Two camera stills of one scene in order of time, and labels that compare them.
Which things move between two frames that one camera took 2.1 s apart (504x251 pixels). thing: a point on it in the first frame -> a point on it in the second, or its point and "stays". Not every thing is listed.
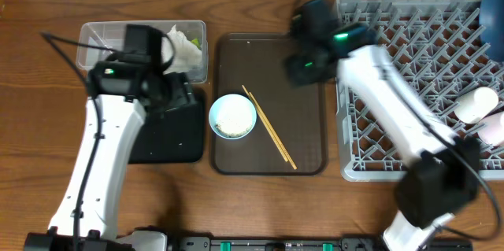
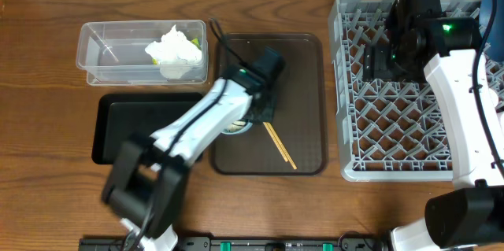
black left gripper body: (179, 94) -> (259, 110)
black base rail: (301, 244) stays
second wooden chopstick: (273, 131) stays
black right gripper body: (305, 69) -> (383, 60)
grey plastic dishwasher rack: (434, 38) stays
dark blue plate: (491, 17) stays
